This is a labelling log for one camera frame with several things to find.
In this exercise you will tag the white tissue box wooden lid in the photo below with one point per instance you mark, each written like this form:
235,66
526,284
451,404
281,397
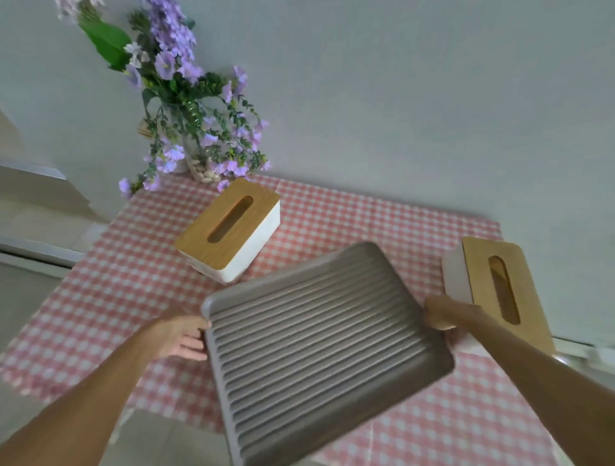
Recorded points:
230,230
499,293

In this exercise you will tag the pink checkered tablecloth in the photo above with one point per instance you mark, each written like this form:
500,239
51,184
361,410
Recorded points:
144,288

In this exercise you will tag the glass vase with pebbles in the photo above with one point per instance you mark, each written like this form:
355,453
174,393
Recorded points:
202,165

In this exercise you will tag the purple flower bouquet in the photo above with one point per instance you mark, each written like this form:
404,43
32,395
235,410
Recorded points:
182,105

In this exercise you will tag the person's right hand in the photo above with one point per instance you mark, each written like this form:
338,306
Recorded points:
444,312

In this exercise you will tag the grey ribbed tray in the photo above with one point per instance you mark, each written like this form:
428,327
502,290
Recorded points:
326,350

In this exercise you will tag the person's right thumb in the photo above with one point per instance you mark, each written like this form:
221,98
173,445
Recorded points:
435,309

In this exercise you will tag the person's left hand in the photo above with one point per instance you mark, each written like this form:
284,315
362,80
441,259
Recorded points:
175,336

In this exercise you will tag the person's right forearm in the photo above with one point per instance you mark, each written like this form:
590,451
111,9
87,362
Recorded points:
538,379

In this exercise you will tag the person's left thumb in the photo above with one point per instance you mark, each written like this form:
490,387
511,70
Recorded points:
196,322

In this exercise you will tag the person's left forearm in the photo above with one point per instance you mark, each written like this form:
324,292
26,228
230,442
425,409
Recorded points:
72,408

